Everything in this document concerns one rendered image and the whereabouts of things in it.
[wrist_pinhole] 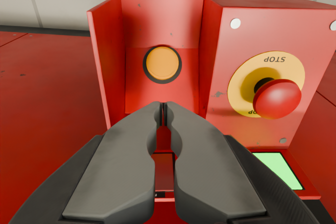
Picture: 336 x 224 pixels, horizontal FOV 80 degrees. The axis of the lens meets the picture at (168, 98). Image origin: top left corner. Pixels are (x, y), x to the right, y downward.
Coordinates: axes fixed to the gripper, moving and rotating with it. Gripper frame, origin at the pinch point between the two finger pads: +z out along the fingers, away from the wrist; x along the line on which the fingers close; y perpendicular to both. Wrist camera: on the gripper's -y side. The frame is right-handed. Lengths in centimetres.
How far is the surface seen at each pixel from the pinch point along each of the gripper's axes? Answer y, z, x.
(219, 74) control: 0.1, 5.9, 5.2
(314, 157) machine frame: 18.3, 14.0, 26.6
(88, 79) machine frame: 14.0, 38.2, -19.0
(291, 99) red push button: 1.2, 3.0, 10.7
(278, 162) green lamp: 9.7, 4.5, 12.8
